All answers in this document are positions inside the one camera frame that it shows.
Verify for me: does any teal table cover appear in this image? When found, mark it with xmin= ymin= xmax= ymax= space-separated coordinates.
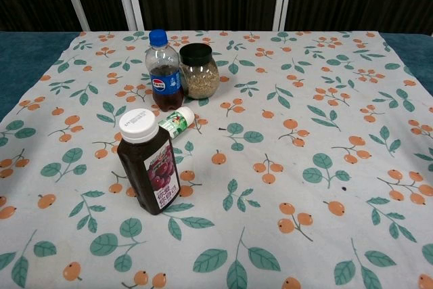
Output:
xmin=0 ymin=30 xmax=79 ymax=123

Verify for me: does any small white green-label bottle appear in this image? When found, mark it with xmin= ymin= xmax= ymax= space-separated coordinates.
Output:
xmin=158 ymin=106 xmax=195 ymax=139

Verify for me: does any dark juice bottle white cap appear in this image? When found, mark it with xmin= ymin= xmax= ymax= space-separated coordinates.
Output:
xmin=116 ymin=108 xmax=183 ymax=216

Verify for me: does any floral fruit-print tablecloth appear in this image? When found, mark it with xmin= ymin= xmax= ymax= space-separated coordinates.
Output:
xmin=0 ymin=30 xmax=433 ymax=289

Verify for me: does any glass jar black lid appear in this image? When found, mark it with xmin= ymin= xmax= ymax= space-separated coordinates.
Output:
xmin=179 ymin=43 xmax=221 ymax=100

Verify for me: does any Pepsi bottle blue cap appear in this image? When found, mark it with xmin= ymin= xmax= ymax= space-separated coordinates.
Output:
xmin=144 ymin=29 xmax=185 ymax=112

